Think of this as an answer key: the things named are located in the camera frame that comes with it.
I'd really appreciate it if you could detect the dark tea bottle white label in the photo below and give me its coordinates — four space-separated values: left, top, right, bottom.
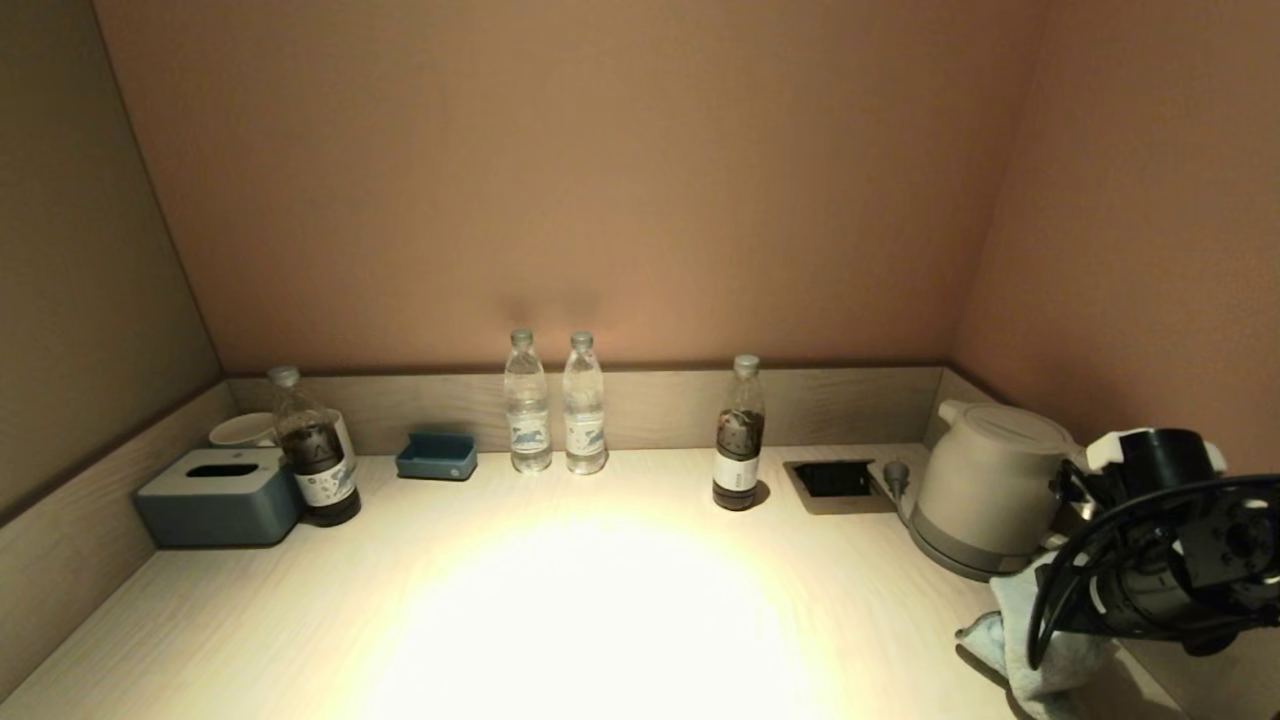
711 355 766 512

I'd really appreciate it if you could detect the light blue-grey cleaning cloth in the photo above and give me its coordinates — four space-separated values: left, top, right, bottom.
955 548 1116 720

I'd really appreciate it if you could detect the small blue tray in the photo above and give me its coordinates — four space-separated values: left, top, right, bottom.
396 433 479 483

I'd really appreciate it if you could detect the recessed black power socket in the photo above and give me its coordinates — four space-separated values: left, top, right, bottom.
782 459 896 516

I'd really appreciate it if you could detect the white ceramic cup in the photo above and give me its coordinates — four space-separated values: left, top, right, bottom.
209 414 279 451

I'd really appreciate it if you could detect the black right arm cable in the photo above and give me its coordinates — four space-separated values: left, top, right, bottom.
1028 472 1280 669

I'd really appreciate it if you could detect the beige electric kettle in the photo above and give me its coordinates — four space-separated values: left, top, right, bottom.
912 400 1093 573

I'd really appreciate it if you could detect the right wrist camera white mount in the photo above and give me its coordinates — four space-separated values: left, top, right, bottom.
1085 428 1229 501

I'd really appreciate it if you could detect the blue-grey tissue box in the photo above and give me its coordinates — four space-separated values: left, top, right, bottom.
136 449 305 549

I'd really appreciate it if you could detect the dark drink bottle patterned label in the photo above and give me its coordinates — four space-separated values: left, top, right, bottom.
268 367 363 528

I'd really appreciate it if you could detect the clear water bottle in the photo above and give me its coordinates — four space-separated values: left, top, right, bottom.
562 333 609 477
503 330 553 475

